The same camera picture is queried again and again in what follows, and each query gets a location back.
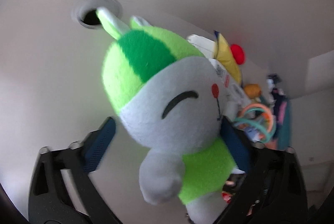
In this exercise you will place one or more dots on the yellow snack bag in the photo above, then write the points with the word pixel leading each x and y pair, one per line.
pixel 224 55

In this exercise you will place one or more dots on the navy patterned blanket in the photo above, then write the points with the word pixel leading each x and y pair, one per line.
pixel 280 101

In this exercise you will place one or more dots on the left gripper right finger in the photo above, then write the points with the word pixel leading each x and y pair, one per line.
pixel 273 190

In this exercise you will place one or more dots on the red plush heart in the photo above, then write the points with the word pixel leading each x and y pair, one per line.
pixel 238 54

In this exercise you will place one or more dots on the desk cable grommet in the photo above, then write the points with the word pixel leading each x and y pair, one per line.
pixel 85 12

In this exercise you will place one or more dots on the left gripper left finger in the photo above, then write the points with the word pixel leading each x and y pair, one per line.
pixel 49 201

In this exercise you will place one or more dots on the green white plush bunny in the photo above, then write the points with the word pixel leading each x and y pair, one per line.
pixel 171 100

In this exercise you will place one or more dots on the brown bear plush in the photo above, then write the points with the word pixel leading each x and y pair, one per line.
pixel 252 91

